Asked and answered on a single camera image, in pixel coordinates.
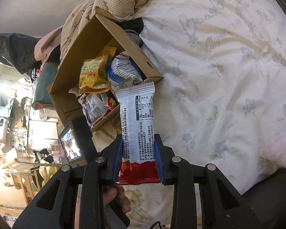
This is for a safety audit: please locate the black cable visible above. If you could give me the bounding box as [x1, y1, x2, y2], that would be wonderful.
[147, 221, 170, 229]

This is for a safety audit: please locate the pink cloth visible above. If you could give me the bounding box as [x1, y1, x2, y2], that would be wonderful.
[34, 26, 63, 63]

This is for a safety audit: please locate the beige checkered duvet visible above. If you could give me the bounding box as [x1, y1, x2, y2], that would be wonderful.
[60, 0, 147, 61]

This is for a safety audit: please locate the white blue snack bag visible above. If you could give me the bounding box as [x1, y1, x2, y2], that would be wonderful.
[107, 57, 143, 93]

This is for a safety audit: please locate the yellow peanut snack packet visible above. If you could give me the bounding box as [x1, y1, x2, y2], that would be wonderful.
[97, 46, 117, 64]

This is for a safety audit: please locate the teal cushion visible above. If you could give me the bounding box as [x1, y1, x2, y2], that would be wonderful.
[32, 61, 58, 110]

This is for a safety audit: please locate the white red snack bag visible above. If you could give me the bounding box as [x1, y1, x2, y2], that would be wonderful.
[78, 93, 117, 129]

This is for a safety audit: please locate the dark sock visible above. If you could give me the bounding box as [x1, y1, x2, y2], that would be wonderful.
[117, 18, 144, 47]

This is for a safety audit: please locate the pink floral pillow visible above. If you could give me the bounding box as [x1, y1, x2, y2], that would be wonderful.
[260, 132, 286, 168]

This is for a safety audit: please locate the brown cardboard box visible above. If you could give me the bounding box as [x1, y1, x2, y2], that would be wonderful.
[49, 15, 163, 131]

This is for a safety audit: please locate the white red wafer bar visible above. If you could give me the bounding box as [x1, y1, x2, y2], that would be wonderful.
[116, 82, 161, 185]

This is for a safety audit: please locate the white floral bed sheet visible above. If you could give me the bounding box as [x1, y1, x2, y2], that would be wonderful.
[137, 0, 286, 225]

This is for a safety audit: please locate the white navy slim snack packet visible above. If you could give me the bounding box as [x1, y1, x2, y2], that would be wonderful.
[116, 79, 134, 90]

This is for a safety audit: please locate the orange yellow cheese snack bag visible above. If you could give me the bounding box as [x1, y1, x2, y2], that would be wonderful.
[78, 56, 110, 95]

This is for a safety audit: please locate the person's left hand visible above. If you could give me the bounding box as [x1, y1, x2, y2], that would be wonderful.
[74, 184, 131, 229]

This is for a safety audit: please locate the black plastic bag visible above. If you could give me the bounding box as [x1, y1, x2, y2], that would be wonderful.
[0, 33, 41, 74]

